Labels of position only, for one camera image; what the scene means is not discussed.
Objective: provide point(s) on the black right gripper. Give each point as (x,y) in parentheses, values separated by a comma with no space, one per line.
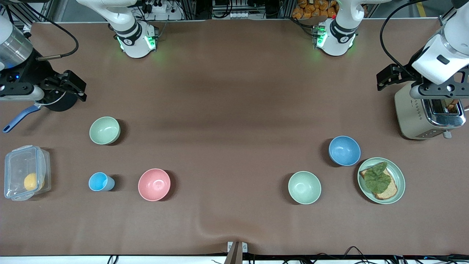
(35,70)

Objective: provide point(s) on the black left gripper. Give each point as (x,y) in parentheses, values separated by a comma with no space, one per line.
(406,73)

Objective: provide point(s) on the pale green bowl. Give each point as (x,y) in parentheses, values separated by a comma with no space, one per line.
(304,187)
(104,130)

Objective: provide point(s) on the blue bowl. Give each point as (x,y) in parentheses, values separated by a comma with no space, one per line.
(344,150)

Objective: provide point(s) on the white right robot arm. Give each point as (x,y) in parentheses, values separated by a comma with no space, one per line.
(133,44)

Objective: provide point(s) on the pink bowl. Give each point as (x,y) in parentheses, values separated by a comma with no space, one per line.
(154,184)

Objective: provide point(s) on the glass lid with blue knob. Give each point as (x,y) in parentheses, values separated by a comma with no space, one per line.
(55,99)

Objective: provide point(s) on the beige chrome toaster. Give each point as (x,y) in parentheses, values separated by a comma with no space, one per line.
(410,117)

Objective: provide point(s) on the brown toast slice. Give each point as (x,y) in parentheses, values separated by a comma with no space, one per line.
(452,106)

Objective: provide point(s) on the clear plastic lidded container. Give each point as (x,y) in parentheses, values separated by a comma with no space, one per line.
(18,165)

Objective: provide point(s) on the pale green plate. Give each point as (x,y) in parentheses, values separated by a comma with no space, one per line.
(398,174)

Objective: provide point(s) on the light blue cup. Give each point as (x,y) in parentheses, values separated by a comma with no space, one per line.
(98,181)

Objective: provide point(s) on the yellow lemon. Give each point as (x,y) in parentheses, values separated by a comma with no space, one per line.
(31,181)

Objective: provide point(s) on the orange packaged snacks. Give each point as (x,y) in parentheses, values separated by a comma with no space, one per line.
(311,9)

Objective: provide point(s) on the green lettuce leaf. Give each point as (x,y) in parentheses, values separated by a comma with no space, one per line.
(377,179)

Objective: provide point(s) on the brown bread slice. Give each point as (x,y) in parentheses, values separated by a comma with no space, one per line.
(390,190)

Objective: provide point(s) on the white power strip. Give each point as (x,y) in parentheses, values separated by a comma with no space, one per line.
(161,6)

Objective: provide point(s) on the small white socket strip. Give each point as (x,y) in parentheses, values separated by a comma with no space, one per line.
(238,15)

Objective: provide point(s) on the brown table cloth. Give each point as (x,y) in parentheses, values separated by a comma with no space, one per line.
(227,205)

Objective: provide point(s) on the aluminium frame profile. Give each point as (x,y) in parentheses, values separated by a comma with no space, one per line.
(445,20)
(20,16)

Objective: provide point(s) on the grey metal bracket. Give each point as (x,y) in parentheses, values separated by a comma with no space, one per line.
(244,247)

